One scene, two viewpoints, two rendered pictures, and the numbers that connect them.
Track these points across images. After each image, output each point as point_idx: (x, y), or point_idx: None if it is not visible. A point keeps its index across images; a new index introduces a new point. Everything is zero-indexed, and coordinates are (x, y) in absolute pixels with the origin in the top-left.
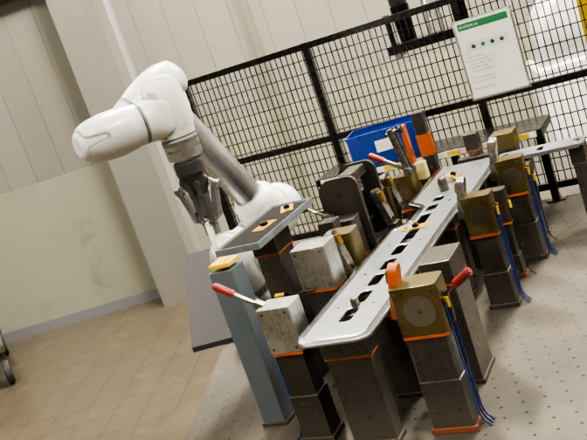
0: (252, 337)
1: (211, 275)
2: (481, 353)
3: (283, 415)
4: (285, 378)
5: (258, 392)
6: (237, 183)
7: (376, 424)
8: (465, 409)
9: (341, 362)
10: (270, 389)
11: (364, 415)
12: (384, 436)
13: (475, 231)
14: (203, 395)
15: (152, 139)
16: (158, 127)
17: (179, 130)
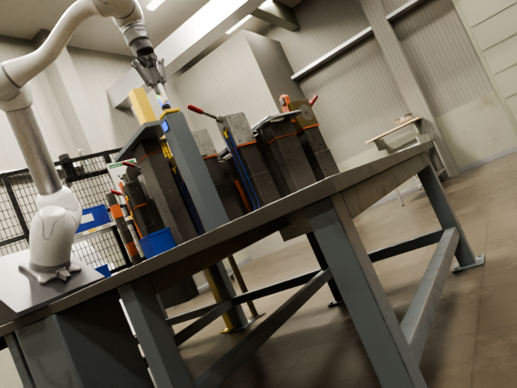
0: (201, 158)
1: (169, 114)
2: None
3: (228, 217)
4: (247, 162)
5: (208, 202)
6: (54, 172)
7: (307, 176)
8: (335, 165)
9: (283, 138)
10: (217, 198)
11: (300, 172)
12: (311, 183)
13: None
14: (107, 278)
15: (133, 11)
16: (137, 7)
17: (143, 19)
